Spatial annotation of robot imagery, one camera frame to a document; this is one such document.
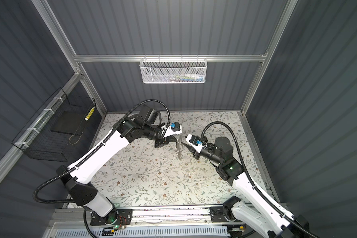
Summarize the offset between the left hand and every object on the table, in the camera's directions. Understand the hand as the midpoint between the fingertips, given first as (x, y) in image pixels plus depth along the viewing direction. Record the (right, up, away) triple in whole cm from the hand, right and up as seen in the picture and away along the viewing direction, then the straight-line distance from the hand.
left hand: (175, 137), depth 70 cm
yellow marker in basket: (-48, +10, +9) cm, 50 cm away
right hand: (+6, -1, -2) cm, 6 cm away
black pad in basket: (-56, +8, +8) cm, 57 cm away
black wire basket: (-61, -1, -6) cm, 61 cm away
